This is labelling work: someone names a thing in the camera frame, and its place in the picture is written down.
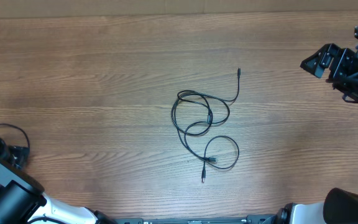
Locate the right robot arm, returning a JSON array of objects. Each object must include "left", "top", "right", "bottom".
[{"left": 242, "top": 26, "right": 358, "bottom": 223}]

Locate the black cable bundle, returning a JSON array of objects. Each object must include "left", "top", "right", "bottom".
[{"left": 170, "top": 67, "right": 242, "bottom": 184}]

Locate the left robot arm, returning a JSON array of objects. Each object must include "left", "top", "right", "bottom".
[{"left": 0, "top": 137, "right": 117, "bottom": 224}]

